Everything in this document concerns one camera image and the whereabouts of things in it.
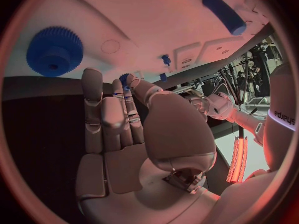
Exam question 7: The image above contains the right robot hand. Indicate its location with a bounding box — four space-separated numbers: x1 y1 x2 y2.
75 67 222 224

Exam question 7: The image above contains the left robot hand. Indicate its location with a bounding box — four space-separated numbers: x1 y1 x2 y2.
183 92 211 117

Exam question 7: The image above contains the small blue gear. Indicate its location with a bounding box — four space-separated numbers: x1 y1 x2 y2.
118 73 132 91

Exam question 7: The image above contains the white task board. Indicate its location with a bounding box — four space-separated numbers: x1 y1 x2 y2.
4 0 270 83

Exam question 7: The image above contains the dark equipment rack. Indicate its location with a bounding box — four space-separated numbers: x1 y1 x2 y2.
217 39 285 107

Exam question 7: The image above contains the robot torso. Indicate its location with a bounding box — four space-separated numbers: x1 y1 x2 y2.
263 62 298 172

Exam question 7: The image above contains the thick blue cylinder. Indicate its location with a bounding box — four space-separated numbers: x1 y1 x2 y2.
202 0 248 36

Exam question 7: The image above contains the white cable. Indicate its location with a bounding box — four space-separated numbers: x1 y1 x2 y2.
213 77 237 105

